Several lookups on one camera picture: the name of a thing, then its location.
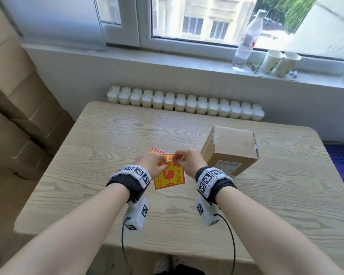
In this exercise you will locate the red and yellow sticker sheet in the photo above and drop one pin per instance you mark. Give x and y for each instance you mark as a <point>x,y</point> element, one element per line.
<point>172,177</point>

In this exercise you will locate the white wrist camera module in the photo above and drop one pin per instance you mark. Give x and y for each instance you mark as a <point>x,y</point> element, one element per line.
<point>206,213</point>
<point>137,213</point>

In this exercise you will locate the white paper cup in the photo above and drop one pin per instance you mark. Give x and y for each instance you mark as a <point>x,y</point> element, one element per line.
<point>271,61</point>
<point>286,64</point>

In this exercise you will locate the blue mat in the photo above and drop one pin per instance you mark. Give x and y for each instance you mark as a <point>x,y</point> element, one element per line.
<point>339,160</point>

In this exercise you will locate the brown cardboard box with label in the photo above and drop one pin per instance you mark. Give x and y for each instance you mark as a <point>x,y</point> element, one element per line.
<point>232,150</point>

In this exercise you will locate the white radiator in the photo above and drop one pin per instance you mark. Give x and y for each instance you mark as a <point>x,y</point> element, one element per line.
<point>186,103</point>

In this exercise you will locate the small vials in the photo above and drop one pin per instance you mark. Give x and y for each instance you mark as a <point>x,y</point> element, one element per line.
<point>293,74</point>

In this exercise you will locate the white window frame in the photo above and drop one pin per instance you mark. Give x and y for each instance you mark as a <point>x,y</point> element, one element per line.
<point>132,22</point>

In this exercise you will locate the person's left hand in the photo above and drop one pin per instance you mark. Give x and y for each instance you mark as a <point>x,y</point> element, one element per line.
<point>149,161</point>

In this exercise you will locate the person's right hand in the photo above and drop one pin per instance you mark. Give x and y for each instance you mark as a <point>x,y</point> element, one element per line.
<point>193,161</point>

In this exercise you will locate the person's left forearm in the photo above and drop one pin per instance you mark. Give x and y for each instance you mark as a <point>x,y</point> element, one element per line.
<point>68,234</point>

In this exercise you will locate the person's right fingers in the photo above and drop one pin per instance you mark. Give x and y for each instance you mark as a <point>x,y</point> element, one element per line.
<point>179,156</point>

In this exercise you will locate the grey window sill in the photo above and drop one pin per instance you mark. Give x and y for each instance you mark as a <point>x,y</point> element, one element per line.
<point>172,61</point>

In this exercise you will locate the clear plastic water bottle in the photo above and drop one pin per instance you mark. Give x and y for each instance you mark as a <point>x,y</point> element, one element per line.
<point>246,42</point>

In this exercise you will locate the person's left fingers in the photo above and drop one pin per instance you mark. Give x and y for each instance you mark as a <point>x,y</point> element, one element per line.
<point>162,164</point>

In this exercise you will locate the stack of brown cardboard boxes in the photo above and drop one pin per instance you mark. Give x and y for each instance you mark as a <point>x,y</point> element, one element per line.
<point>14,97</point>

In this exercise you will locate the white patterned shoe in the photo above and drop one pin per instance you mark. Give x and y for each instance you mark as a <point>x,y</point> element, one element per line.
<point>162,264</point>

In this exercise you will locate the person's right forearm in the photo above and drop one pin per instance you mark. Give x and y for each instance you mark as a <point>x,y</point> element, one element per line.
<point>272,237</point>

